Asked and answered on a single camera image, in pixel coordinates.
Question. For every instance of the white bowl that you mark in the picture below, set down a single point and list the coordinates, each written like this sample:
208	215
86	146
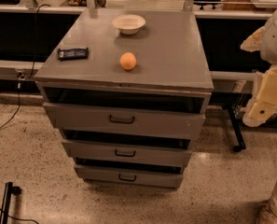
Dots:
128	24

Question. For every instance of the black stand leg with wheel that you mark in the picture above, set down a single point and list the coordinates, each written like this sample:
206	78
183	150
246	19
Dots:
241	145

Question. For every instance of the black floor stand base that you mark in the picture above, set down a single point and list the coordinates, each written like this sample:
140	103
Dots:
9	191

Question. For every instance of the orange fruit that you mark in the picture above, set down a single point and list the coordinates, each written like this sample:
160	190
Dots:
128	61

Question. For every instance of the grey bottom drawer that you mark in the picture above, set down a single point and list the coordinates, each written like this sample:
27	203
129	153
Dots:
131	177

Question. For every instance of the grey drawer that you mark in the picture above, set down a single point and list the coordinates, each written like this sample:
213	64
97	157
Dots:
102	119
131	177
101	151

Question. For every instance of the grey drawer cabinet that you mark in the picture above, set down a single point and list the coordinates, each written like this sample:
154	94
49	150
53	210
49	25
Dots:
171	75

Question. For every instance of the dark snack bar wrapper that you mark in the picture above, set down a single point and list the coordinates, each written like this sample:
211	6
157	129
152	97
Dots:
72	54

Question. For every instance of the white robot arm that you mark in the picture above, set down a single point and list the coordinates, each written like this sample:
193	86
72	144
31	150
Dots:
268	49

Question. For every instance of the grey top drawer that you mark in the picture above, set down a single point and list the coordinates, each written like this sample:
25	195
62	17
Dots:
102	119

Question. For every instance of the grey middle drawer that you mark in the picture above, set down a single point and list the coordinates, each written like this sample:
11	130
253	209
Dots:
101	151

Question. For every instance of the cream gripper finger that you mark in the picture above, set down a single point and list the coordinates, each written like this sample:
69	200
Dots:
263	103
253	42

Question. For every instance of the robot base column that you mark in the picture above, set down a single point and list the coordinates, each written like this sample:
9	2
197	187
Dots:
274	202

